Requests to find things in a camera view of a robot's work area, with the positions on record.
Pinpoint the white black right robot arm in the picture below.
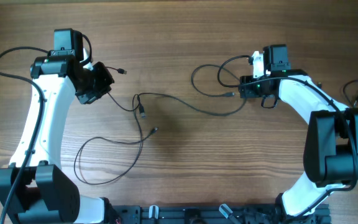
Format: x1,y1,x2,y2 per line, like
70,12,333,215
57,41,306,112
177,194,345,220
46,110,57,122
239,45,358,222

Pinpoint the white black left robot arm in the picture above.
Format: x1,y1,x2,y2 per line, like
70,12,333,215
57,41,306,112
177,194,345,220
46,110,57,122
0,29,122,223

